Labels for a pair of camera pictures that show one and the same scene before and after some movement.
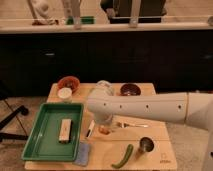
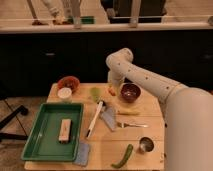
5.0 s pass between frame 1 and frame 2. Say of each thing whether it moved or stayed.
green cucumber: stayed
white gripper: moved
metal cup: stayed
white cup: stayed
